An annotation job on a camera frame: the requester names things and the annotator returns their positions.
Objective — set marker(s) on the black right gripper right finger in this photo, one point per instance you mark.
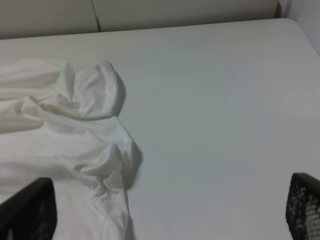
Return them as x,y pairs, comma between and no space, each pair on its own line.
303,207

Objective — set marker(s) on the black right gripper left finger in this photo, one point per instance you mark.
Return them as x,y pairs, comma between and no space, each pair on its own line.
30,214

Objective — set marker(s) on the white short sleeve shirt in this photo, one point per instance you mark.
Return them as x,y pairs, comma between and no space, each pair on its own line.
60,121

